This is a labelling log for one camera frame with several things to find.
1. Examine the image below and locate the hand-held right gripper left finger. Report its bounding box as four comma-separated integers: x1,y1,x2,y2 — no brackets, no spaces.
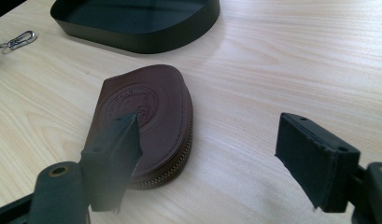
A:
80,112,144,215

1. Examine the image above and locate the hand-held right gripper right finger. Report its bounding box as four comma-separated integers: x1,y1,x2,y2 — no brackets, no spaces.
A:
274,112,361,214

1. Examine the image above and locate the black key rack tray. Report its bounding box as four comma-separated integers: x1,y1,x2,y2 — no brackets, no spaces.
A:
50,0,221,55

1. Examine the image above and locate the silver carabiner keyring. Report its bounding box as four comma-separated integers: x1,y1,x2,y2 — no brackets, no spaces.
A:
0,29,38,51

